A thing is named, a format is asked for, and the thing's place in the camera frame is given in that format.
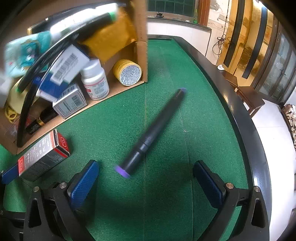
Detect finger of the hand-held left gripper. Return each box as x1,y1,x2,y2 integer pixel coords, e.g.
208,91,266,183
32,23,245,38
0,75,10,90
0,163,20,184

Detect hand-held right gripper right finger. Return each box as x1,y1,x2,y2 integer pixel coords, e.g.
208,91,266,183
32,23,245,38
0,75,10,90
193,160,271,241

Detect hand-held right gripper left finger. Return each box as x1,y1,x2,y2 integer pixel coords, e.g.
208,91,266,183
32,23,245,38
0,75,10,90
23,160,100,241

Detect red and grey box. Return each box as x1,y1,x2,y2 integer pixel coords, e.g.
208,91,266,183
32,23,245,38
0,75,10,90
17,129,71,182

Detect black pen with purple tips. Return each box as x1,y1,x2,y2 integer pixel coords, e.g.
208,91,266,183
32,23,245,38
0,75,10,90
114,88,187,179

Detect grey box with barcode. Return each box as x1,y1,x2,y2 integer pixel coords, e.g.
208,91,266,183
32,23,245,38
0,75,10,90
52,83,88,120

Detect yellow round tin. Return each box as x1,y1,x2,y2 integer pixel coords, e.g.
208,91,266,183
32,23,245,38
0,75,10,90
113,59,142,87

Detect cardboard box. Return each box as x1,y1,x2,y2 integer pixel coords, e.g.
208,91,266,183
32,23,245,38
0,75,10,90
0,0,148,156

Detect black and gold stick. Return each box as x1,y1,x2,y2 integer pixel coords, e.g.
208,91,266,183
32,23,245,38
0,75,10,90
25,105,59,135

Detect pale yellow pouch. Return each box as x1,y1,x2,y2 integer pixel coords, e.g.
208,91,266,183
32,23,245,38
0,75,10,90
5,79,26,107

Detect dark wooden stool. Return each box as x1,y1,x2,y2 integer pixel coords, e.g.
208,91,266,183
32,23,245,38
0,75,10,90
236,86,266,118
218,68,238,90

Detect patterned cloth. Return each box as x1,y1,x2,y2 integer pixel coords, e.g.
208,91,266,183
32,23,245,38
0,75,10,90
281,104,296,151

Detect white pill bottle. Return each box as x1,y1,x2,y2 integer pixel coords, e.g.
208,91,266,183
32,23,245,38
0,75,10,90
80,58,110,101

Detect white and blue box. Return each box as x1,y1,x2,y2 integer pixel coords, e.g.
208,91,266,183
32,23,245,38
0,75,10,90
32,44,90,102

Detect teal packet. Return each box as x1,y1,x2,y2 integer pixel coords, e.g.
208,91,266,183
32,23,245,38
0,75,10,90
5,31,55,78

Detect glass door cabinet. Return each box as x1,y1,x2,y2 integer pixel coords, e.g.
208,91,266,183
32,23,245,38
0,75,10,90
252,14,296,107

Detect yellow snack packet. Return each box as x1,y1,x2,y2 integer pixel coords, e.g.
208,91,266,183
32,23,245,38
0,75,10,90
82,7,138,67

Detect gold wooden door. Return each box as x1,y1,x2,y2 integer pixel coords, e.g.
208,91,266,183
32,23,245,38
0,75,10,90
217,0,278,79

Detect black rod with green ends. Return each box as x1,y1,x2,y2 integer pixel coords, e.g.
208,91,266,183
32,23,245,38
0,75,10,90
17,9,118,93

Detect white tube with green band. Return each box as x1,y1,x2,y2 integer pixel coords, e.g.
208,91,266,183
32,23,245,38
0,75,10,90
50,2,118,41

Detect barred window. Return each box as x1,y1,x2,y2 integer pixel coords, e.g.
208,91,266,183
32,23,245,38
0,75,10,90
147,0,200,18

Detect yellow cable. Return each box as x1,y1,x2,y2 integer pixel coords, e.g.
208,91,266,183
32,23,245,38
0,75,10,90
3,102,21,123

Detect wall cables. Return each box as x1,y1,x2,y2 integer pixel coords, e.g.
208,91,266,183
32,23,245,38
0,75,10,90
211,0,234,56

